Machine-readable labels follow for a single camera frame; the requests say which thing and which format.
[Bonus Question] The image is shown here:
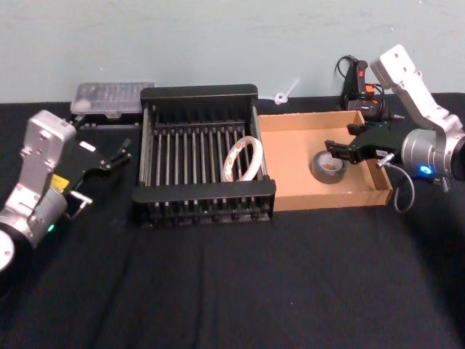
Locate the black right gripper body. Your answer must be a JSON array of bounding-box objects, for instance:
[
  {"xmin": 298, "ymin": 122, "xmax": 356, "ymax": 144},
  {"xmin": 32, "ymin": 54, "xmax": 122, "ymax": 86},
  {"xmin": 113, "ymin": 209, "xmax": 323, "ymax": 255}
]
[{"xmin": 350, "ymin": 122, "xmax": 406, "ymax": 164}]

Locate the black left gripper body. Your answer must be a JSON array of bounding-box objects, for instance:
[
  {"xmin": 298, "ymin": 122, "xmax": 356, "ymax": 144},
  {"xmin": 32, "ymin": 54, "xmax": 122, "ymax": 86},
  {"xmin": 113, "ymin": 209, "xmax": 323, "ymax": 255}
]
[{"xmin": 50, "ymin": 139, "xmax": 113, "ymax": 204}]

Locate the roll of silver tape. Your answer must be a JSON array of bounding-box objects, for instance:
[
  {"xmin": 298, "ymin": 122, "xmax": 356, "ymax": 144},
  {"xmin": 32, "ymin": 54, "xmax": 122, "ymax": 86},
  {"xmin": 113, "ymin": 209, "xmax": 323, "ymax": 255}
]
[{"xmin": 310, "ymin": 151, "xmax": 349, "ymax": 185}]

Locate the roll of white tape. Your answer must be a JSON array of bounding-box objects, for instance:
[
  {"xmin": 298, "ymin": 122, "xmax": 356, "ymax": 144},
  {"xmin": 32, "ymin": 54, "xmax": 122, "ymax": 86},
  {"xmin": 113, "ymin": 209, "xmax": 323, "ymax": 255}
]
[{"xmin": 220, "ymin": 136, "xmax": 265, "ymax": 182}]

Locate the clear plastic case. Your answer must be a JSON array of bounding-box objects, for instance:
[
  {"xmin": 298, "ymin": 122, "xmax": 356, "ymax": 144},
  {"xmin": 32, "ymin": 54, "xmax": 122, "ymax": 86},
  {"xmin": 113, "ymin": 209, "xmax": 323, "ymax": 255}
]
[{"xmin": 70, "ymin": 81, "xmax": 156, "ymax": 130}]

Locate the shallow brown cardboard tray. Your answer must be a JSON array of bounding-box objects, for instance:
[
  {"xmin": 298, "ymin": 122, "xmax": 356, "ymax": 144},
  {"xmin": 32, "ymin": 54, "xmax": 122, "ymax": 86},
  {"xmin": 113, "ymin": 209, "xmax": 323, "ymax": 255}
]
[{"xmin": 256, "ymin": 110, "xmax": 394, "ymax": 212}]

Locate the small white three-armed plastic piece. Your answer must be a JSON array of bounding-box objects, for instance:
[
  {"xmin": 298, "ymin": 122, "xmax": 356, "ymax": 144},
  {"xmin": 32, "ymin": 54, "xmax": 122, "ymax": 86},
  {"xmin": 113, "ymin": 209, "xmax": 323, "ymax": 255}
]
[{"xmin": 258, "ymin": 78, "xmax": 302, "ymax": 106}]

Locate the black rack with steel bars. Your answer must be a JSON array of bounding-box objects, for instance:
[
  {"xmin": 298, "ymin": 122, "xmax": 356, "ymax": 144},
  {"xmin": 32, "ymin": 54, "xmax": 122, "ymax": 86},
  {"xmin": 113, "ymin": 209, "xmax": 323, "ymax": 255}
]
[{"xmin": 131, "ymin": 84, "xmax": 277, "ymax": 230}]

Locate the black table cloth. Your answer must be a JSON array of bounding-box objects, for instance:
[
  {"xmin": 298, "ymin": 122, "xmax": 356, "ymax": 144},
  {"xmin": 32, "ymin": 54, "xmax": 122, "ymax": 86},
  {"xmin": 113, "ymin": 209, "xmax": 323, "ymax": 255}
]
[{"xmin": 0, "ymin": 92, "xmax": 465, "ymax": 349}]

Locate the right wrist thin dark cable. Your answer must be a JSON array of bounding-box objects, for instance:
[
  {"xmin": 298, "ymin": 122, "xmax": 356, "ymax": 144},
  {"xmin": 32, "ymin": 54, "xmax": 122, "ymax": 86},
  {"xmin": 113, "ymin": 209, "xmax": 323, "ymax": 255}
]
[{"xmin": 376, "ymin": 152, "xmax": 416, "ymax": 214}]

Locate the wrist thin dark cable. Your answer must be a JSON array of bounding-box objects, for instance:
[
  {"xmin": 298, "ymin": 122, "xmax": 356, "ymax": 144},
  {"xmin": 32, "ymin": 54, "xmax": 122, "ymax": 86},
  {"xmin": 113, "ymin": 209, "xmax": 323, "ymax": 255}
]
[
  {"xmin": 376, "ymin": 152, "xmax": 416, "ymax": 214},
  {"xmin": 65, "ymin": 190, "xmax": 94, "ymax": 221}
]

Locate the left wrist thin dark cable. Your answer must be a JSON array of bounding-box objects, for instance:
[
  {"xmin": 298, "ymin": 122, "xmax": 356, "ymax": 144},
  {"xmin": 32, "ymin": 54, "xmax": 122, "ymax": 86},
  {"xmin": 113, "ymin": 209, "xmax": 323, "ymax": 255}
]
[{"xmin": 65, "ymin": 190, "xmax": 94, "ymax": 221}]

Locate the black corded tool red switch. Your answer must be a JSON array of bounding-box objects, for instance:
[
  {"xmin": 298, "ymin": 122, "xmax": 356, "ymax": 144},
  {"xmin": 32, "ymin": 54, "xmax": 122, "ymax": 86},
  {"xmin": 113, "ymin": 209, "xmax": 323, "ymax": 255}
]
[{"xmin": 334, "ymin": 55, "xmax": 405, "ymax": 123}]

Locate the plain pale wall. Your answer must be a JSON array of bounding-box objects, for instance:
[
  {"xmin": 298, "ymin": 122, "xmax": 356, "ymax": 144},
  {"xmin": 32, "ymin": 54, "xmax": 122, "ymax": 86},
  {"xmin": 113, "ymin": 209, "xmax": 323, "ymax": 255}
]
[{"xmin": 0, "ymin": 0, "xmax": 465, "ymax": 106}]

